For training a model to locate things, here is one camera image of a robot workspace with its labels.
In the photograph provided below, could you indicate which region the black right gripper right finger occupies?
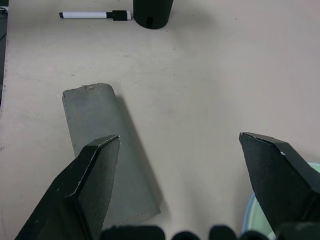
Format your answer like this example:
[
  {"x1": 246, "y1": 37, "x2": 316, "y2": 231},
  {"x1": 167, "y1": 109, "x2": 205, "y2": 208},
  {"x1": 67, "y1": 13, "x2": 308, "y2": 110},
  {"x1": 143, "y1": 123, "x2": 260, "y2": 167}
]
[{"x1": 238, "y1": 131, "x2": 320, "y2": 233}]

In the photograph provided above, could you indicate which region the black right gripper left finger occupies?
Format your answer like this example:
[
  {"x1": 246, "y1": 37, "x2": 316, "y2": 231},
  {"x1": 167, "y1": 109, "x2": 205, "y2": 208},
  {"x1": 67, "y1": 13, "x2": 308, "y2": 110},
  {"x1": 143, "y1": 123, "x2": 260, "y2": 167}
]
[{"x1": 14, "y1": 134, "x2": 122, "y2": 240}]

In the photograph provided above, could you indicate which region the grey glasses case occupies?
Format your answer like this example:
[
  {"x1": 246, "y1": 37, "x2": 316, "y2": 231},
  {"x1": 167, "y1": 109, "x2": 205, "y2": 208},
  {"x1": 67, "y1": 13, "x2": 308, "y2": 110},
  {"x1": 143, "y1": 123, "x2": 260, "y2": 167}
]
[{"x1": 61, "y1": 82, "x2": 169, "y2": 230}]

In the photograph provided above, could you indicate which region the black cup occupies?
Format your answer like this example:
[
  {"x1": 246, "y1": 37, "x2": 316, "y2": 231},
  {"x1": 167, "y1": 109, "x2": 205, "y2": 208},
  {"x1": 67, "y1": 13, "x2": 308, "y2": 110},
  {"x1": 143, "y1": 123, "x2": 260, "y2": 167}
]
[{"x1": 132, "y1": 0, "x2": 175, "y2": 30}]

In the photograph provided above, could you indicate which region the pale green plate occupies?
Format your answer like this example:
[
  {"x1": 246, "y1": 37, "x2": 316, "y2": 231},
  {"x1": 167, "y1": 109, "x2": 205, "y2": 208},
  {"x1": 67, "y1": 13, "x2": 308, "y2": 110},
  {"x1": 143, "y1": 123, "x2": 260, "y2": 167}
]
[{"x1": 249, "y1": 161, "x2": 320, "y2": 240}]

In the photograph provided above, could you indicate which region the light blue plate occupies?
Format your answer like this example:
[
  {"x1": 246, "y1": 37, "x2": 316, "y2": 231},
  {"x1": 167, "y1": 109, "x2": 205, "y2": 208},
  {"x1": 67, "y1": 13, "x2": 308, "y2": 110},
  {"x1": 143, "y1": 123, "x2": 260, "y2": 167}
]
[{"x1": 241, "y1": 192, "x2": 256, "y2": 234}]

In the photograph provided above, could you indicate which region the white marker with black cap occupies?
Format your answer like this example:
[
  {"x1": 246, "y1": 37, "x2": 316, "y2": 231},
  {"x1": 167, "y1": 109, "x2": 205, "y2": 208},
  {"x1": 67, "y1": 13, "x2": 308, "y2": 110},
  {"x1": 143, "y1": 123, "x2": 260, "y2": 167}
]
[{"x1": 58, "y1": 9, "x2": 133, "y2": 22}]

